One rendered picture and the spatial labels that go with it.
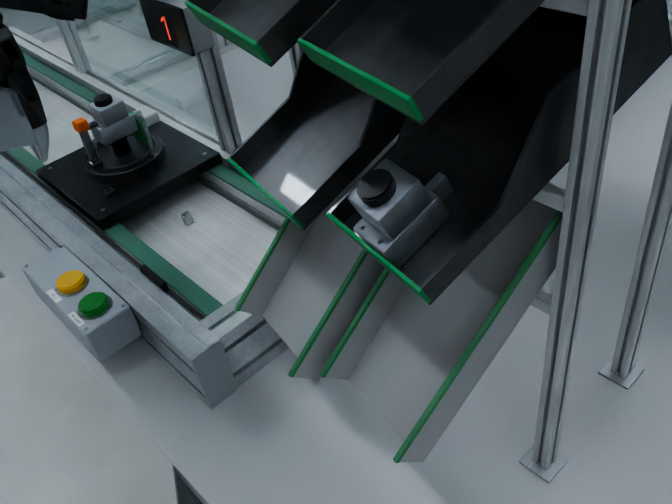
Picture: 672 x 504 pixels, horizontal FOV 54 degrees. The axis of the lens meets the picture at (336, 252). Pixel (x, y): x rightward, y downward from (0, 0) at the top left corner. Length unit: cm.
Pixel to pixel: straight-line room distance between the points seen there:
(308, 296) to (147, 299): 27
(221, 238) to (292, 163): 43
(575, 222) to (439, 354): 20
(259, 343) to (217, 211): 31
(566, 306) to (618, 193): 61
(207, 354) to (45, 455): 25
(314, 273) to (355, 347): 11
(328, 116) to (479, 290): 23
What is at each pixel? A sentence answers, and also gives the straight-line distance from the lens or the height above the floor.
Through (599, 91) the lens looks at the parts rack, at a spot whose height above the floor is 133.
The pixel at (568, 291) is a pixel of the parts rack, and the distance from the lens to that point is 61.
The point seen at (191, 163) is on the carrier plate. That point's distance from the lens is 117.
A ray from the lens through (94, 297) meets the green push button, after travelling 96.
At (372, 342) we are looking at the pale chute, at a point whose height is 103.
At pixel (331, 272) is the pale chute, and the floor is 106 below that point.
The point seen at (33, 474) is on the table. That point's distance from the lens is 96.
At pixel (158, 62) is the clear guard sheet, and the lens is 130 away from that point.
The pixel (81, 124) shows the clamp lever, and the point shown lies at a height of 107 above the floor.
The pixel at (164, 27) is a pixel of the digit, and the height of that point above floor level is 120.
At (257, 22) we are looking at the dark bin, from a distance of 58.
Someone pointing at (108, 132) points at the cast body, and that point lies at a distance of 118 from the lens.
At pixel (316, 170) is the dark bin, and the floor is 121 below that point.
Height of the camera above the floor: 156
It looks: 40 degrees down
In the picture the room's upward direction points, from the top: 9 degrees counter-clockwise
